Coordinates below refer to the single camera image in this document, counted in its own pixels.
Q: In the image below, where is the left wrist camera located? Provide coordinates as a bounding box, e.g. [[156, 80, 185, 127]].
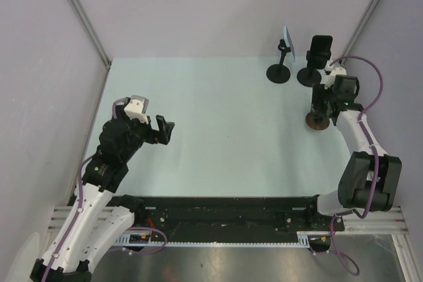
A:
[[124, 95, 149, 123]]

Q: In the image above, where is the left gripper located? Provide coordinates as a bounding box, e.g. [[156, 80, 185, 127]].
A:
[[120, 106, 174, 162]]

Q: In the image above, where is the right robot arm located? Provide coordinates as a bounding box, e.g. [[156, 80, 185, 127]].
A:
[[305, 75, 402, 230]]

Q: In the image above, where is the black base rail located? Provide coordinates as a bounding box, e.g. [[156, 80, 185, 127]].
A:
[[135, 196, 344, 242]]

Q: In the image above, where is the black phone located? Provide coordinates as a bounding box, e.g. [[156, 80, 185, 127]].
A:
[[310, 35, 333, 60]]

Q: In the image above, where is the white cable duct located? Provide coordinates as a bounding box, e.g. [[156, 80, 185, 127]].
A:
[[112, 232, 330, 248]]

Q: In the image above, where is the light blue phone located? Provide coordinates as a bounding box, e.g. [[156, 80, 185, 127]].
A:
[[283, 26, 295, 61]]

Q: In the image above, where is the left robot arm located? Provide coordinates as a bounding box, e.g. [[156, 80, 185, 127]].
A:
[[30, 114, 174, 281]]

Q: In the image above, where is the wooden base phone stand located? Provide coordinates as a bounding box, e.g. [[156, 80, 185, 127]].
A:
[[305, 111, 330, 131]]

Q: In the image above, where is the black stand with blue phone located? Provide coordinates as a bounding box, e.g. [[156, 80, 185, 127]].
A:
[[266, 39, 291, 84]]

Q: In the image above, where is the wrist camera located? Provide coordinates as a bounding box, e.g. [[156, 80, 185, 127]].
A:
[[124, 95, 149, 123], [324, 64, 347, 89]]

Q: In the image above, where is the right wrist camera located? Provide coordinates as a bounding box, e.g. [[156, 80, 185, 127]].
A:
[[324, 64, 347, 89]]

